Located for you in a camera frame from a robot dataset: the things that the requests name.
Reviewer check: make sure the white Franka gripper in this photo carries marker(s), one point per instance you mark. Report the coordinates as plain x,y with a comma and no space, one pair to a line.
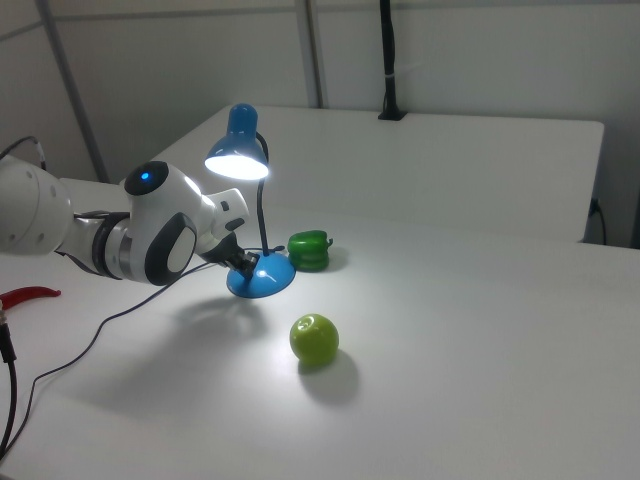
215,205

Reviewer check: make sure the blue desk lamp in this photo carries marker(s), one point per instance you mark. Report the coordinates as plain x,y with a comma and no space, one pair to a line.
243,125

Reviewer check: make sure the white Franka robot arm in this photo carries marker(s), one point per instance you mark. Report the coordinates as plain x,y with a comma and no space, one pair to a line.
165,200

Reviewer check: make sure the green toy bell pepper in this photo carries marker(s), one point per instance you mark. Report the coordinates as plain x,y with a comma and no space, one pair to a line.
307,250

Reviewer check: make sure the green toy apple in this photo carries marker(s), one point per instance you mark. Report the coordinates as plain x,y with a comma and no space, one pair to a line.
315,340

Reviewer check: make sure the red toy chili pepper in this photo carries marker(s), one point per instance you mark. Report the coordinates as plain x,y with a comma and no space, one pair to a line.
27,295

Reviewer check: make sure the grey partition post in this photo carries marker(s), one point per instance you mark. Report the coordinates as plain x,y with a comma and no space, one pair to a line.
315,50
70,90

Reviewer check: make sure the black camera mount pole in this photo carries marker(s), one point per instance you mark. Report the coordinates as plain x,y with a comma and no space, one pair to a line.
389,50

